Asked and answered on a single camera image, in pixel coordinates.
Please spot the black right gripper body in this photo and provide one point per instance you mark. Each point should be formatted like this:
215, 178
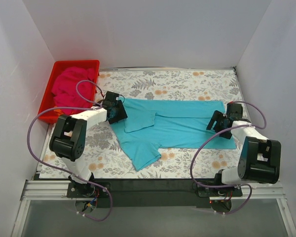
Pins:
219, 122

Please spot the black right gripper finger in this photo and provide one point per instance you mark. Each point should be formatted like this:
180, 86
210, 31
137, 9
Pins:
215, 121
225, 134

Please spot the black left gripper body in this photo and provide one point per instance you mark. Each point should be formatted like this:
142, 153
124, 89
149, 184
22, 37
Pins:
121, 111

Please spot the turquoise t shirt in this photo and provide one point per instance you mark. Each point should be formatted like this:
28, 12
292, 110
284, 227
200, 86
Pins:
155, 124

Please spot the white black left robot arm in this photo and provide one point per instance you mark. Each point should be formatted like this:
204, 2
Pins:
69, 137

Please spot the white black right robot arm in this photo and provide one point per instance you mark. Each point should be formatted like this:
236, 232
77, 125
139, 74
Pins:
259, 160

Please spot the floral patterned table mat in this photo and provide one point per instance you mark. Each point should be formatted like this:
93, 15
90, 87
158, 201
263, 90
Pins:
102, 153

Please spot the magenta t shirt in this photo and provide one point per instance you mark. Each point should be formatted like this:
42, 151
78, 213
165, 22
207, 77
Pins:
69, 90

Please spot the orange cloth in bin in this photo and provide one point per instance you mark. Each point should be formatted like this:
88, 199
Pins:
57, 112

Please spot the red plastic bin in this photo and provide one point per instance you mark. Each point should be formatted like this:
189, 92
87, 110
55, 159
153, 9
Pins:
58, 68

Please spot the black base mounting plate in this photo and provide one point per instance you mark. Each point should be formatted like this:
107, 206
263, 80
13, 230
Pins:
150, 192

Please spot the aluminium frame rail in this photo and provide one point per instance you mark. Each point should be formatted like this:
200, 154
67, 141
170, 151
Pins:
152, 208

